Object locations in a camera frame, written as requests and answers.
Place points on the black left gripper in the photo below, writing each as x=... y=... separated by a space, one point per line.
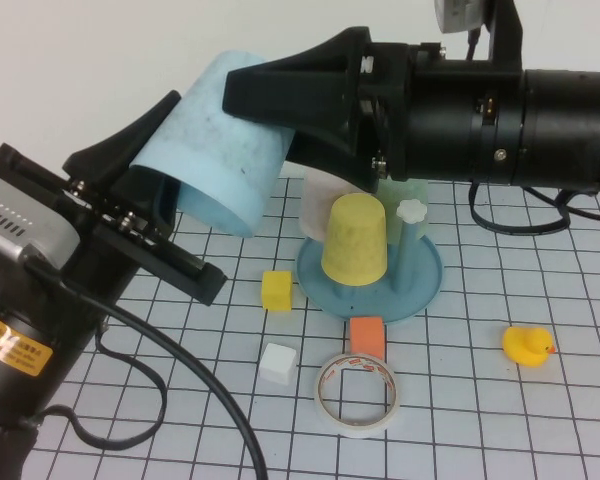
x=130 y=240

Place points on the clear adhesive tape roll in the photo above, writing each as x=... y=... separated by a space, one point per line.
x=355 y=429

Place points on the orange foam cube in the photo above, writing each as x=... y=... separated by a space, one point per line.
x=366 y=335

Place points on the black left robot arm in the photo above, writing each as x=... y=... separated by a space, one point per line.
x=10 y=400

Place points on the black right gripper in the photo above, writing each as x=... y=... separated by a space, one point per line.
x=440 y=120

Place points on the light blue plastic cup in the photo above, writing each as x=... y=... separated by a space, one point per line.
x=215 y=165

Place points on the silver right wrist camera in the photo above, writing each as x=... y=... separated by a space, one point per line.
x=455 y=15

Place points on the pale pink plastic cup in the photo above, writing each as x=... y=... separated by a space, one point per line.
x=315 y=210

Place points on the yellow plastic cup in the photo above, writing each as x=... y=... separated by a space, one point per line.
x=355 y=240

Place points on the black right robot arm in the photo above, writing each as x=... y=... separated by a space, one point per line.
x=570 y=130

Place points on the yellow rubber duck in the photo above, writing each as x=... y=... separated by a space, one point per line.
x=522 y=347

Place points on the grey checkered tablecloth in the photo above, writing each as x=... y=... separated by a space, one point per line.
x=480 y=400

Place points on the white foam cube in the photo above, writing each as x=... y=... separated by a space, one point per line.
x=277 y=364

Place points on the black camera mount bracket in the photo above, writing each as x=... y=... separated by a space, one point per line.
x=505 y=35

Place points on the blue cup stand tray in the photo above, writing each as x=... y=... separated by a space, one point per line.
x=415 y=295

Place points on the yellow foam cube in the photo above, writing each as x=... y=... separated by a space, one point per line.
x=276 y=292

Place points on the pale green plastic cup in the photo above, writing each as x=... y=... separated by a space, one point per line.
x=387 y=215

